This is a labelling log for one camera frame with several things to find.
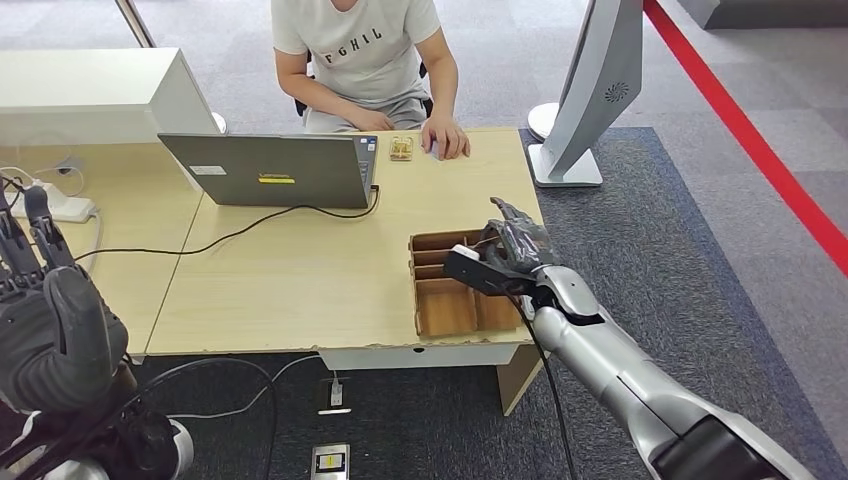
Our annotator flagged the silver floor box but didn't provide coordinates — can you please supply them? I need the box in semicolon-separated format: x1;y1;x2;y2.
309;442;351;480

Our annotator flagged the red barrier belt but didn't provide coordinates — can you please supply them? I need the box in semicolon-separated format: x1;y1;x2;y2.
642;0;848;278

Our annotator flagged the black chair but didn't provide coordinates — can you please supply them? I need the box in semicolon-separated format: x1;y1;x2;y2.
294;51;435;121

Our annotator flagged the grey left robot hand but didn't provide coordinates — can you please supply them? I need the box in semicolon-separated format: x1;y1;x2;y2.
0;185;130;415

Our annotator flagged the white cabinet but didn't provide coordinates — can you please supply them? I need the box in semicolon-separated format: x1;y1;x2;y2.
0;47;220;148

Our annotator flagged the grey floor cable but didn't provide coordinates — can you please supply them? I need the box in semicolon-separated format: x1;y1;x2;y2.
165;354;342;422

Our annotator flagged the metal pole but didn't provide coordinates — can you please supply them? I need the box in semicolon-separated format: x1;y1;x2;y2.
113;0;158;50

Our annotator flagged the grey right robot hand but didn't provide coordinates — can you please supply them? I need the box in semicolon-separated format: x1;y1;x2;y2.
480;196;561;276

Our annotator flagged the grey platform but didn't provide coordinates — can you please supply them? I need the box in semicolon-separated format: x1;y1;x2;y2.
675;0;848;31

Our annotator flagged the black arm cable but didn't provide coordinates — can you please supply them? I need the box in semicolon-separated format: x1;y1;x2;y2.
506;294;582;480

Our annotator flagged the wooden organizer box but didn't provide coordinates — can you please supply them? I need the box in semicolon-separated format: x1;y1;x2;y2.
408;228;525;339

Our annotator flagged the black camera bracket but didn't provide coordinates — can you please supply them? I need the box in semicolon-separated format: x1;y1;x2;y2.
442;250;538;297

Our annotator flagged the wooden desk leg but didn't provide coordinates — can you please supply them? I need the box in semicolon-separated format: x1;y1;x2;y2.
496;343;546;417

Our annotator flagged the person's right hand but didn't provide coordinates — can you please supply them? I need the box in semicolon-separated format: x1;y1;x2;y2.
344;107;397;132

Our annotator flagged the white power strip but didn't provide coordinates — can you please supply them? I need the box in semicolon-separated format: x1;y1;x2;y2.
9;182;97;224

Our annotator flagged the black laptop cable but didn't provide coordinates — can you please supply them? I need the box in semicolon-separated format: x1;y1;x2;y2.
72;186;382;263

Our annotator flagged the grey laptop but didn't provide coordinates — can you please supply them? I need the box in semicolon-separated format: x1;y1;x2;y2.
157;132;379;211

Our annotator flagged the silver kiosk display stand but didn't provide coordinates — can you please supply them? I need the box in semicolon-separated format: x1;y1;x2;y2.
527;0;645;189

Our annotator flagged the thin white cable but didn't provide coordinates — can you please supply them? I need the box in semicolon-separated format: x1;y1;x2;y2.
0;162;87;199

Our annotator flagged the person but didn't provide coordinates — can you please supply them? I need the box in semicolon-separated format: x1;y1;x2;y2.
270;0;472;162

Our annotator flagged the floor socket with plug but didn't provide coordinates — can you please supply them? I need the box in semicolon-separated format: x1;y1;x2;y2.
316;377;354;417

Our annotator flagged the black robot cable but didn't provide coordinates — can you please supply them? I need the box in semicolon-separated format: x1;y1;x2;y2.
125;357;280;480

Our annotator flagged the person's left hand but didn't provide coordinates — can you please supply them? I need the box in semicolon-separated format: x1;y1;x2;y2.
421;115;472;162

